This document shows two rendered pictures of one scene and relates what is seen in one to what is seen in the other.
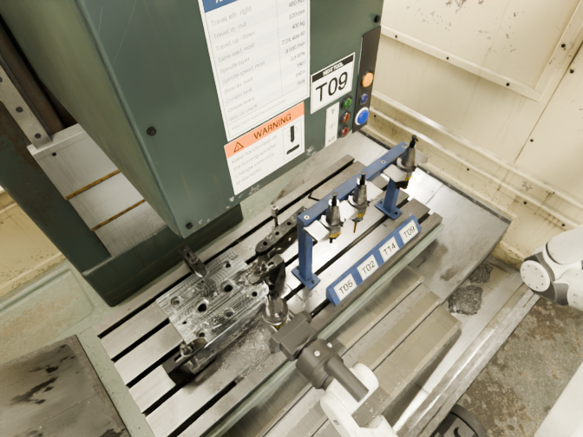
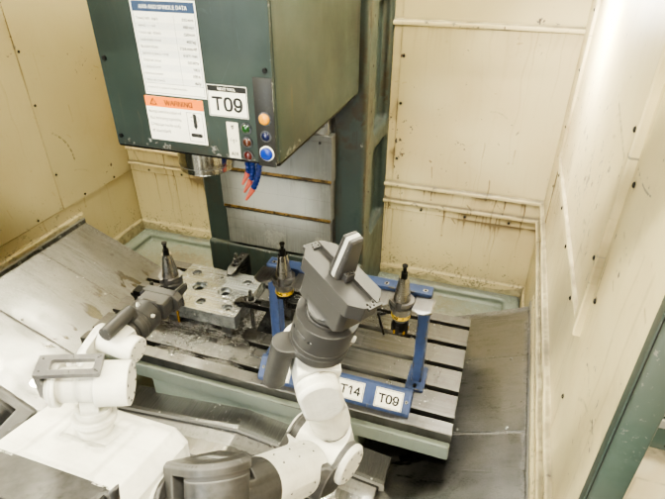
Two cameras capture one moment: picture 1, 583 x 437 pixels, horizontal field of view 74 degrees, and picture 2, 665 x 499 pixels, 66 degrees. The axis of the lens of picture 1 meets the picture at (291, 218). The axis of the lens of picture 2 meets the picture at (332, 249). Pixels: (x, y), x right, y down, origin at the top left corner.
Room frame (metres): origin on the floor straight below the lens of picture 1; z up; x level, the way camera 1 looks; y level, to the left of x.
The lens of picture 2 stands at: (0.15, -1.17, 2.03)
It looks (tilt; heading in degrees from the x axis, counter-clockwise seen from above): 32 degrees down; 58
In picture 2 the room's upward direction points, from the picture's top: straight up
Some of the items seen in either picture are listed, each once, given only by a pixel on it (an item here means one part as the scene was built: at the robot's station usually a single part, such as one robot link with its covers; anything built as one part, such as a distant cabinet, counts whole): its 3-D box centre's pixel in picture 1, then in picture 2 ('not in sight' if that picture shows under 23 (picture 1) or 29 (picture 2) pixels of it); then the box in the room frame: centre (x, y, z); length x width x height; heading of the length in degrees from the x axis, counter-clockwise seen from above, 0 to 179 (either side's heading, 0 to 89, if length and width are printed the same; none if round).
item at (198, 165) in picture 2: not in sight; (205, 147); (0.60, 0.21, 1.50); 0.16 x 0.16 x 0.12
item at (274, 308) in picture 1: (273, 302); (167, 263); (0.40, 0.05, 1.26); 0.04 x 0.04 x 0.07
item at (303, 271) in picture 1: (304, 252); (277, 310); (0.67, -0.04, 1.05); 0.10 x 0.05 x 0.30; 39
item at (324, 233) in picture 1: (318, 231); (265, 275); (0.63, -0.07, 1.21); 0.07 x 0.05 x 0.01; 39
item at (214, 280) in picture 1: (216, 299); (213, 294); (0.57, 0.25, 0.97); 0.29 x 0.23 x 0.05; 129
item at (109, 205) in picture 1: (143, 176); (275, 192); (0.94, 0.49, 1.16); 0.48 x 0.05 x 0.51; 129
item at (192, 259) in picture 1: (194, 264); (237, 269); (0.70, 0.33, 0.97); 0.13 x 0.03 x 0.15; 39
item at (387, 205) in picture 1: (395, 183); (421, 341); (0.95, -0.38, 1.05); 0.10 x 0.05 x 0.30; 39
